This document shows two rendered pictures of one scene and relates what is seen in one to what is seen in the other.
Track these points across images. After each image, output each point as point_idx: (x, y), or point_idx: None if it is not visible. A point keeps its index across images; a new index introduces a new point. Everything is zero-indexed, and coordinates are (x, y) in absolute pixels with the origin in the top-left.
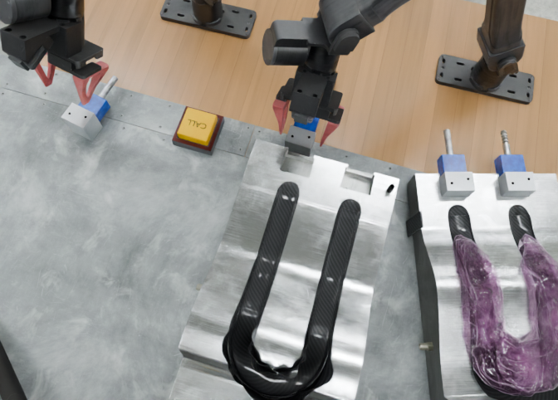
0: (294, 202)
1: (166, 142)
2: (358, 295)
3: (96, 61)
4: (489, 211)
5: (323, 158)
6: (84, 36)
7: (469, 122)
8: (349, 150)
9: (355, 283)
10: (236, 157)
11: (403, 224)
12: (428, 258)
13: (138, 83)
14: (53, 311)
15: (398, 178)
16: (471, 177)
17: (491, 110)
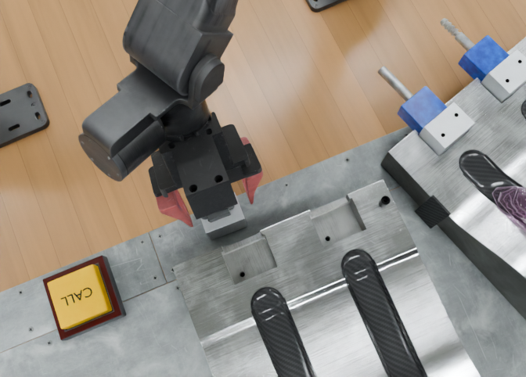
0: (284, 311)
1: (55, 343)
2: (452, 368)
3: None
4: (502, 131)
5: (274, 225)
6: None
7: (388, 33)
8: (283, 174)
9: (436, 354)
10: (157, 292)
11: (413, 217)
12: (489, 249)
13: None
14: None
15: (365, 164)
16: (458, 109)
17: (401, 0)
